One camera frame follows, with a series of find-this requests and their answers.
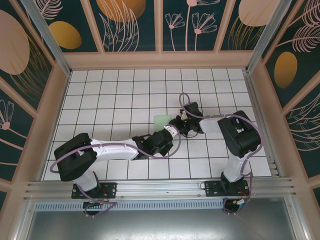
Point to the light green paper sheet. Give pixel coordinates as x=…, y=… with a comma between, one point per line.
x=161, y=122

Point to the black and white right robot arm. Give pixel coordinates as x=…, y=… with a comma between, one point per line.
x=240, y=135

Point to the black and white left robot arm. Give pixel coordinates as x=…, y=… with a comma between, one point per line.
x=72, y=160

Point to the grey sheet metal panel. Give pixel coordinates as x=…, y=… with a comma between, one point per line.
x=160, y=225

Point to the small controller board with connector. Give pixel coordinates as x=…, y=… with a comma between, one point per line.
x=93, y=203
x=241, y=203

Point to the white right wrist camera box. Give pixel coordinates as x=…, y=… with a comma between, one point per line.
x=183, y=116

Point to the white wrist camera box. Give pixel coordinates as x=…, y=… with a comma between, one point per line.
x=170, y=130
x=183, y=116

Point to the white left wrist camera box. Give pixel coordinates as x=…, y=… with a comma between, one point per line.
x=170, y=130

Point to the long aluminium mounting rail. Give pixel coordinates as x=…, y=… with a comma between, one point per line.
x=160, y=188

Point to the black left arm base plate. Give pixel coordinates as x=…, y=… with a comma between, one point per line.
x=110, y=187

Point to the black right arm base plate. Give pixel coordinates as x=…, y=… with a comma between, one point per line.
x=212, y=188

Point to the aluminium table side rail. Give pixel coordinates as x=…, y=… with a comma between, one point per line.
x=260, y=117

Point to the aluminium corner post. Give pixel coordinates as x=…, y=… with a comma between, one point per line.
x=267, y=32
x=47, y=37

